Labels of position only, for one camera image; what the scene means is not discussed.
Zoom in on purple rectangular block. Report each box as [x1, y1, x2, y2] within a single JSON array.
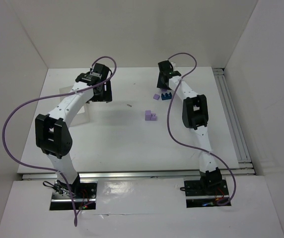
[[153, 94, 160, 100]]

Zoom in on white perforated box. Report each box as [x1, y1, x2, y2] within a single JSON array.
[[59, 86, 89, 127]]

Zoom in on purple cube block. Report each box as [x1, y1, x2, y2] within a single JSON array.
[[144, 110, 152, 121]]

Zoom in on purple window block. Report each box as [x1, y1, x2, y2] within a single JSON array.
[[150, 113, 157, 121]]

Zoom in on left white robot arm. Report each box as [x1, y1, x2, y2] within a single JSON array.
[[35, 63, 112, 194]]

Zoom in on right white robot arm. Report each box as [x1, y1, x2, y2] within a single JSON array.
[[157, 60, 222, 196]]

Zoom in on blue castle block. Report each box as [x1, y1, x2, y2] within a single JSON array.
[[161, 92, 172, 101]]

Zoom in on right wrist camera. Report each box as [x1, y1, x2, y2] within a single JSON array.
[[170, 62, 176, 71]]

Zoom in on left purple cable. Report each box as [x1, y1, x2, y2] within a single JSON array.
[[2, 57, 118, 228]]

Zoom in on aluminium front rail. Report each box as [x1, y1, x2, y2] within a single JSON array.
[[22, 166, 256, 180]]

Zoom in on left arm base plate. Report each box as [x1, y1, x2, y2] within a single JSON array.
[[43, 181, 97, 211]]

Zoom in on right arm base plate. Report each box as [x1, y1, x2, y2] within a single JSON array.
[[180, 179, 231, 208]]

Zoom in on aluminium side rail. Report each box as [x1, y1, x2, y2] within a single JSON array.
[[212, 68, 256, 176]]

